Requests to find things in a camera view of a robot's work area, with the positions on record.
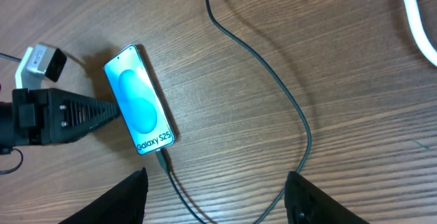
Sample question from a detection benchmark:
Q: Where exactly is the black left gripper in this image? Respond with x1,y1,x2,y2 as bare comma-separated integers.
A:
1,88,120,146

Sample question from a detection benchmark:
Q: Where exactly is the white power strip cord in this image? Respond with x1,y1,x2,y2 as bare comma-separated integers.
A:
397,0,437,68

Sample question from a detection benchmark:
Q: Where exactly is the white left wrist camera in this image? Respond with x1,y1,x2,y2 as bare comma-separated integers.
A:
14,44,68,90

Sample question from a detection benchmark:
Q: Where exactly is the blue Galaxy smartphone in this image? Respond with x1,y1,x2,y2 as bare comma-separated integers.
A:
103,44,176,155

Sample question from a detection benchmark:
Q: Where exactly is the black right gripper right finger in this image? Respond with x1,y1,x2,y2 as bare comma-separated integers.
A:
284,171,368,224

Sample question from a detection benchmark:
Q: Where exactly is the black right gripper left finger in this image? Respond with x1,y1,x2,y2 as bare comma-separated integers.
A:
61,167,149,224

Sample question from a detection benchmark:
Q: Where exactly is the black charger cable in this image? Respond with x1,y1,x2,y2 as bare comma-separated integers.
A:
155,0,313,224

